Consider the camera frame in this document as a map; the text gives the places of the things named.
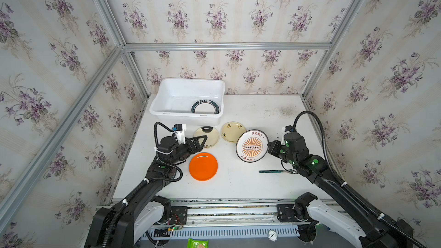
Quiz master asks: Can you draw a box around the white plate with sunburst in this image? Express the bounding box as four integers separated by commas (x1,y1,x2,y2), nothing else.
235,129,269,163

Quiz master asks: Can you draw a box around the orange plate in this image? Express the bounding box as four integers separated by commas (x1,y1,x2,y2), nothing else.
189,153,218,181

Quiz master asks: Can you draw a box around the white plate green red rim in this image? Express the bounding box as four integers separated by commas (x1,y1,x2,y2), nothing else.
191,99,221,115

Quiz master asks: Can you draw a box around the cream plate with small motifs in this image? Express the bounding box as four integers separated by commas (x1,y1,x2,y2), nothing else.
220,122,246,143

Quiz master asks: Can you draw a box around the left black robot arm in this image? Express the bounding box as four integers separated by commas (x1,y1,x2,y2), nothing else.
85,134,207,248

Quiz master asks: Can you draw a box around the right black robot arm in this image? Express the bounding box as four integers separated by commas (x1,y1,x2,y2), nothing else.
267,132,423,248

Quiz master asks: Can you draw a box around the white plastic bin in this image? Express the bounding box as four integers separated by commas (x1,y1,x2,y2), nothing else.
149,78,226,126

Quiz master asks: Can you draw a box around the cream plate with black patch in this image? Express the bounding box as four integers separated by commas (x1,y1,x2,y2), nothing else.
194,126,220,148

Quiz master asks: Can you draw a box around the small round gauge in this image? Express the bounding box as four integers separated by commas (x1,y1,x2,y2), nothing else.
268,230,277,242

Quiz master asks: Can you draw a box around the green snack packet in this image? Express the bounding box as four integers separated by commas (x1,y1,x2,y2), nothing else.
187,238,209,248

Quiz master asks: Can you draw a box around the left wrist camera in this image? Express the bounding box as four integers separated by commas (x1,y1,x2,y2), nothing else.
172,124,187,145

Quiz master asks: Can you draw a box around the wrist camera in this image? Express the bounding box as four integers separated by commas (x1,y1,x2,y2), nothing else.
172,124,187,145
281,125,296,146

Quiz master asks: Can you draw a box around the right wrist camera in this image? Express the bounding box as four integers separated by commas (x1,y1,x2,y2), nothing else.
281,125,296,146

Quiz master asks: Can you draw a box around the fork with green handle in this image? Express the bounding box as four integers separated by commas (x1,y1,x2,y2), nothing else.
258,170,286,174

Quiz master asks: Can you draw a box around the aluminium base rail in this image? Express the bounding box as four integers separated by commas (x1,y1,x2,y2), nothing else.
87,197,374,240

